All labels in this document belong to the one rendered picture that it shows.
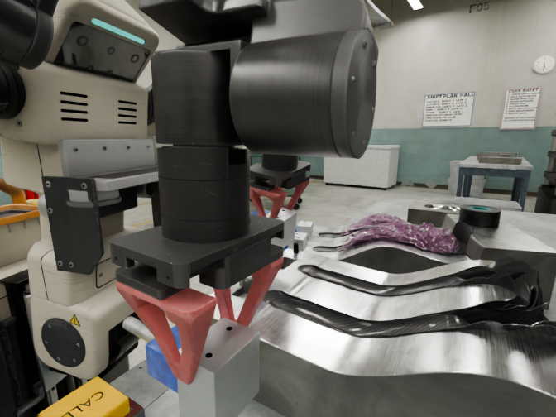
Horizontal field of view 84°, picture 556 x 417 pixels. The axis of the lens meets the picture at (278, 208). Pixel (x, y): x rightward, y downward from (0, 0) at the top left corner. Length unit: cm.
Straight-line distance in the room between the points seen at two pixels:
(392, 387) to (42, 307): 63
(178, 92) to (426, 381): 28
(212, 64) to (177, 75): 2
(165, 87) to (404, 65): 774
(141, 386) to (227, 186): 35
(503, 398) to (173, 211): 27
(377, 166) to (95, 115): 654
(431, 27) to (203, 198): 781
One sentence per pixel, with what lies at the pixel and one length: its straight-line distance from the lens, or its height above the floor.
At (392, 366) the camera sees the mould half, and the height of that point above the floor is 90.
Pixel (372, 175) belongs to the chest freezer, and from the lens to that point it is 703.
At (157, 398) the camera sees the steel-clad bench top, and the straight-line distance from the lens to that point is 46.
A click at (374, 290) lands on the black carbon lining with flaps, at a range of 51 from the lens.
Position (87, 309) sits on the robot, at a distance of 68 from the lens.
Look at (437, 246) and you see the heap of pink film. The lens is 72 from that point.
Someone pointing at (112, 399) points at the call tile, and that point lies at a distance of 42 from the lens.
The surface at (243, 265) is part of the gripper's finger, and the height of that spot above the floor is 103.
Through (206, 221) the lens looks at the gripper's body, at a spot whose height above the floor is 106.
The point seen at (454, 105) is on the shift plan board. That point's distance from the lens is 756.
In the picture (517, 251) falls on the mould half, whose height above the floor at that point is 91.
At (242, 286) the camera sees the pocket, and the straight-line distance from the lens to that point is 51.
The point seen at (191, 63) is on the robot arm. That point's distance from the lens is 18.
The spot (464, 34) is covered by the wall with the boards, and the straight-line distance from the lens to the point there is 779.
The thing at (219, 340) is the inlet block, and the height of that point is 96.
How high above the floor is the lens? 110
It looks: 13 degrees down
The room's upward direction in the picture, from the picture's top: straight up
